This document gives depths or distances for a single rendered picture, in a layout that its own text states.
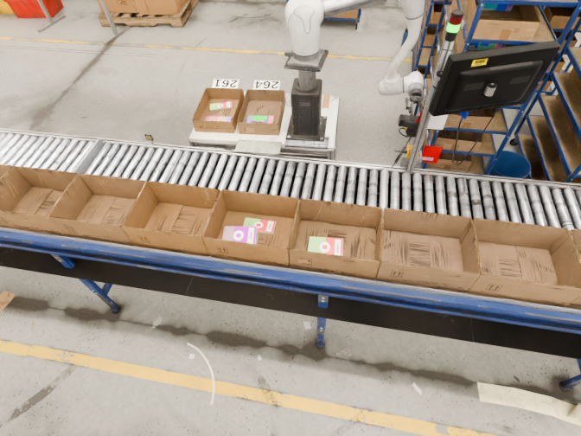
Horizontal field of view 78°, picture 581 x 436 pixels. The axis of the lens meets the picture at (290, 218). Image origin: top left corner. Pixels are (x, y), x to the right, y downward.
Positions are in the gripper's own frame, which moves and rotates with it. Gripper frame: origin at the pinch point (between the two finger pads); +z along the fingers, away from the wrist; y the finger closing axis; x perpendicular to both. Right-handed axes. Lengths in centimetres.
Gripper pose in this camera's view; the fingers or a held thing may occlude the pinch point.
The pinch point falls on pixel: (416, 112)
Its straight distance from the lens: 245.1
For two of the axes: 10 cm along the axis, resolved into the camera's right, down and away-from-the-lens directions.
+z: -1.8, 7.9, -5.9
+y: 9.8, 1.2, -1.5
